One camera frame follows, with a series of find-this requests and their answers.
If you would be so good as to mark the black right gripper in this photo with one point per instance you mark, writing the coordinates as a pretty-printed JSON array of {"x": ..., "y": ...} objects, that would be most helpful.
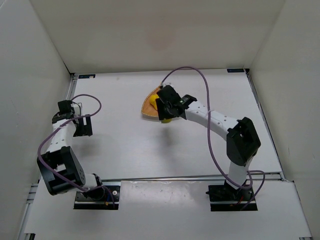
[{"x": 163, "y": 110}]

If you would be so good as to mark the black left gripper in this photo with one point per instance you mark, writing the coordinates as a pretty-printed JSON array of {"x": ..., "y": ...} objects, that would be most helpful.
[{"x": 83, "y": 127}]

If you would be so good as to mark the green yellow fake citrus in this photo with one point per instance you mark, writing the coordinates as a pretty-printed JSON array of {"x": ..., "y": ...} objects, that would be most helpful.
[{"x": 165, "y": 121}]

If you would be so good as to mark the yellow fake pear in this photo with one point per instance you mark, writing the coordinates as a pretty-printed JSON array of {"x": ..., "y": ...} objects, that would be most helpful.
[{"x": 153, "y": 101}]

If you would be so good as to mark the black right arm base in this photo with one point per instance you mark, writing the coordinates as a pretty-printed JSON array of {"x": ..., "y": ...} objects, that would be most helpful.
[{"x": 224, "y": 198}]

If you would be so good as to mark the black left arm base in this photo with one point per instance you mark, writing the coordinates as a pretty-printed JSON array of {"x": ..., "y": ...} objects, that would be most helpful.
[{"x": 102, "y": 200}]

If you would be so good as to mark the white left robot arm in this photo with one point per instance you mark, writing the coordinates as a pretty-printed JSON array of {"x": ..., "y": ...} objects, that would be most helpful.
[{"x": 59, "y": 166}]

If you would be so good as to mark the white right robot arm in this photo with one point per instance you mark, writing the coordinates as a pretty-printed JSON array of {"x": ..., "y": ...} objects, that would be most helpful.
[{"x": 240, "y": 135}]

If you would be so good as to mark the woven wicker fruit bowl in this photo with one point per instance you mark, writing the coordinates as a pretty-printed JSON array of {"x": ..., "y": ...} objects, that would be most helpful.
[{"x": 147, "y": 109}]

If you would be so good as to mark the blue left corner label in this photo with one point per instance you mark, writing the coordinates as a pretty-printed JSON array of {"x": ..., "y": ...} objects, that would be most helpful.
[{"x": 86, "y": 76}]

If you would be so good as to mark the blue corner label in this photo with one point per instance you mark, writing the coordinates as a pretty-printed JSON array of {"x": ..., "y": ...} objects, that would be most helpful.
[
  {"x": 86, "y": 76},
  {"x": 235, "y": 70}
]

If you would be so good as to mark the blue right corner label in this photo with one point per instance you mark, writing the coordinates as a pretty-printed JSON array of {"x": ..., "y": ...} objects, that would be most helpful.
[{"x": 235, "y": 70}]

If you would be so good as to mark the white front cover board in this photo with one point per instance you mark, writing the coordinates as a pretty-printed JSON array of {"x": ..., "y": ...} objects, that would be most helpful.
[{"x": 176, "y": 210}]

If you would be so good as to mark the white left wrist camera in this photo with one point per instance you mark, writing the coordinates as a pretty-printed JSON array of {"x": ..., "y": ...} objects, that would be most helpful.
[{"x": 77, "y": 108}]

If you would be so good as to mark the aluminium left frame rail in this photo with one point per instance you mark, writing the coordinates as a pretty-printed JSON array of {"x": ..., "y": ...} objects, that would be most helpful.
[{"x": 60, "y": 137}]

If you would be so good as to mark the aluminium frame rail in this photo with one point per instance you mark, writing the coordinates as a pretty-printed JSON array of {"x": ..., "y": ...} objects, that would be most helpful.
[
  {"x": 290, "y": 106},
  {"x": 274, "y": 176},
  {"x": 60, "y": 137}
]

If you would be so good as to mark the aluminium right frame rail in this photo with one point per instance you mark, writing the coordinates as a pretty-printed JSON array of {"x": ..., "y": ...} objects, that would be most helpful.
[{"x": 290, "y": 106}]

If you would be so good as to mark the aluminium front frame rail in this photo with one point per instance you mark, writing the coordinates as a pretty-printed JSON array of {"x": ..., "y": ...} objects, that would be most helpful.
[{"x": 274, "y": 176}]

